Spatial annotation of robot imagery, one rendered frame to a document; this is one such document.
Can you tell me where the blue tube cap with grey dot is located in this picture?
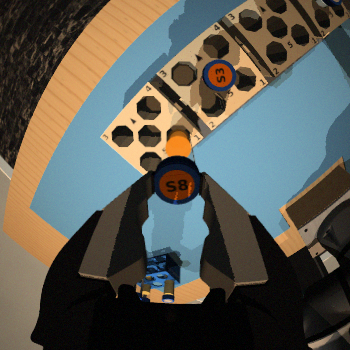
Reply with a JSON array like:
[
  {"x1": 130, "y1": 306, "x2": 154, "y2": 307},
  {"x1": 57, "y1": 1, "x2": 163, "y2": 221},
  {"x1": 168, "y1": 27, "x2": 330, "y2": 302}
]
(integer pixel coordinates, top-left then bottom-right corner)
[{"x1": 141, "y1": 276, "x2": 152, "y2": 302}]

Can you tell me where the light blue bench mat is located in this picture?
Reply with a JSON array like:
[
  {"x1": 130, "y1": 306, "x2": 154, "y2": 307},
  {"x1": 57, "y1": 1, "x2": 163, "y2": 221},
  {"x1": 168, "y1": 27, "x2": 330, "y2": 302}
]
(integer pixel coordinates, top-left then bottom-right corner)
[{"x1": 29, "y1": 0, "x2": 350, "y2": 288}]

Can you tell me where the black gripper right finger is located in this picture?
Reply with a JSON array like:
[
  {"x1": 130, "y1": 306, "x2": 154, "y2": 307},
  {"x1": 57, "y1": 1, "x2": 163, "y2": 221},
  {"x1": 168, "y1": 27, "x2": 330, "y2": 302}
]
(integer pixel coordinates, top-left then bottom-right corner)
[{"x1": 199, "y1": 172, "x2": 309, "y2": 350}]

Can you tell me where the blue tube rack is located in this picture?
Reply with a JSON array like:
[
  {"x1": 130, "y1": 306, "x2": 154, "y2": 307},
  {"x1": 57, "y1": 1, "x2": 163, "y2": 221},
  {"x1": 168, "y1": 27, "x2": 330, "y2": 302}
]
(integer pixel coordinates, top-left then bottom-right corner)
[{"x1": 143, "y1": 254, "x2": 180, "y2": 289}]

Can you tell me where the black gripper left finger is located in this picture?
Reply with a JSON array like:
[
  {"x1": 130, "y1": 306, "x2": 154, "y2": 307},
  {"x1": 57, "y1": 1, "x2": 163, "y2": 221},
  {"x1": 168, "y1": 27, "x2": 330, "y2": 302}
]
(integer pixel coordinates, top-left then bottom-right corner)
[{"x1": 30, "y1": 170, "x2": 155, "y2": 346}]

